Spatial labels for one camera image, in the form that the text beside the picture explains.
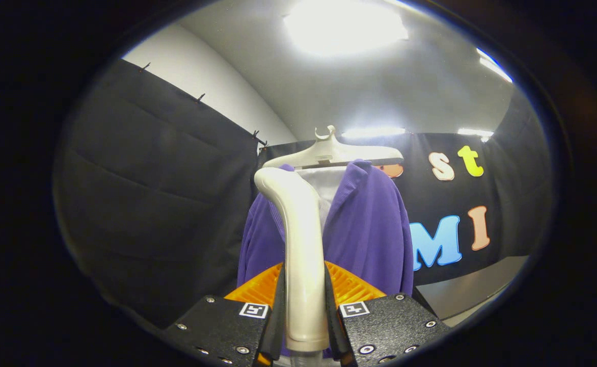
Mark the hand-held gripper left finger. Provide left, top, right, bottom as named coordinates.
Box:
left=165, top=263, right=287, bottom=367

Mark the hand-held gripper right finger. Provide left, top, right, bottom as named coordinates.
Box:
left=324, top=261, right=452, bottom=367

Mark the purple jacket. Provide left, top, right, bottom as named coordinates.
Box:
left=236, top=159, right=414, bottom=299

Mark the white clothes hanger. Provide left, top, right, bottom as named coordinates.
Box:
left=262, top=125, right=404, bottom=170

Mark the grey cabinet with dark top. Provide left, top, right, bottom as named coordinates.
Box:
left=415, top=255, right=529, bottom=328

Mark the large ceiling light panel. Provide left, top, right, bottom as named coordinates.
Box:
left=284, top=0, right=409, bottom=57

